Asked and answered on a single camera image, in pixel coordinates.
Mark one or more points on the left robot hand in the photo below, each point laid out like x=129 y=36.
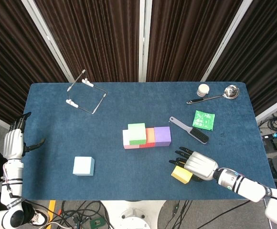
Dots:
x=14 y=144

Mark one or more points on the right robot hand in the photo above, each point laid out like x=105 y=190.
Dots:
x=201 y=165

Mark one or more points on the yellow cube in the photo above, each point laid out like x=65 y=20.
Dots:
x=180 y=175

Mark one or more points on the purple cube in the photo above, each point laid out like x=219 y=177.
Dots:
x=162 y=136

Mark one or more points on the green cube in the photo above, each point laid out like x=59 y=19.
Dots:
x=137 y=133

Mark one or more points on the pink white cube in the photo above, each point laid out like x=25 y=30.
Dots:
x=125 y=138

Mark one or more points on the orange cube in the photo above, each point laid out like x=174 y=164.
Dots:
x=150 y=136

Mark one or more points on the light blue cube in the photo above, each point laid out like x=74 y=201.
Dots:
x=82 y=165

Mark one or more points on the grey brush black bristles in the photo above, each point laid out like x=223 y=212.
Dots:
x=199 y=136

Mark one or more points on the green sachet packet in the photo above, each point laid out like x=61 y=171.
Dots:
x=203 y=120

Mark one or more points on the blue fabric table mat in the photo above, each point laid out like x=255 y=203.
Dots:
x=138 y=176

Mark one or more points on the yellow floor tape strip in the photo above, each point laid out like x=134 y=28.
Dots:
x=51 y=210

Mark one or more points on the small white jar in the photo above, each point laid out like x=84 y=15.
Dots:
x=203 y=90

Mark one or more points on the black power strip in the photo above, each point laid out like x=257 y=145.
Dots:
x=275 y=141

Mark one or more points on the dark brown curtain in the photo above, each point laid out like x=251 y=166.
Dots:
x=93 y=35
x=267 y=47
x=9 y=59
x=188 y=35

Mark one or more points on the small green box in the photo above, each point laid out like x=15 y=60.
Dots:
x=96 y=223

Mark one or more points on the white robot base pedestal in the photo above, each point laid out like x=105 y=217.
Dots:
x=132 y=214

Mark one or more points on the white partition frame post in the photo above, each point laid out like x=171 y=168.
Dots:
x=47 y=35
x=228 y=35
x=145 y=35

